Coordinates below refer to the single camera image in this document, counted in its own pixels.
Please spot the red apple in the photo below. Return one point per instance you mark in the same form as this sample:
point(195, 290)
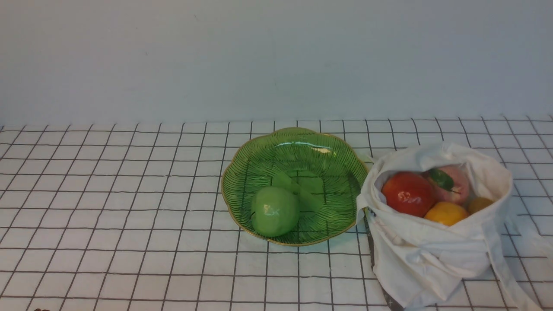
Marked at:
point(409, 193)

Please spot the white cloth bag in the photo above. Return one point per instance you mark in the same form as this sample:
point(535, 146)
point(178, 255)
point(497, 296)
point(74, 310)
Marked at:
point(419, 262)

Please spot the green glass fruit plate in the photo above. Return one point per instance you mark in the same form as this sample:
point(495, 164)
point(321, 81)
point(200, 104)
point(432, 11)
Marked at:
point(322, 170)

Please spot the pink peach with leaf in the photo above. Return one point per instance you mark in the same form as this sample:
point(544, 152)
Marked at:
point(450, 184)

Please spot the white grid tablecloth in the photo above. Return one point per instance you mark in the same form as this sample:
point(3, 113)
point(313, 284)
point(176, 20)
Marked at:
point(130, 217)

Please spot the small yellow-brown fruit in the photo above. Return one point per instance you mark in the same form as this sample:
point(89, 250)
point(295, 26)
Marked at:
point(478, 204)

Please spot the orange fruit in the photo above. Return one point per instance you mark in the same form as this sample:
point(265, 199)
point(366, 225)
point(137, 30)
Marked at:
point(446, 213)

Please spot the green apple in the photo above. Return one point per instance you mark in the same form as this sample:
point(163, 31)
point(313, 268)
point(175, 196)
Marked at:
point(275, 211)

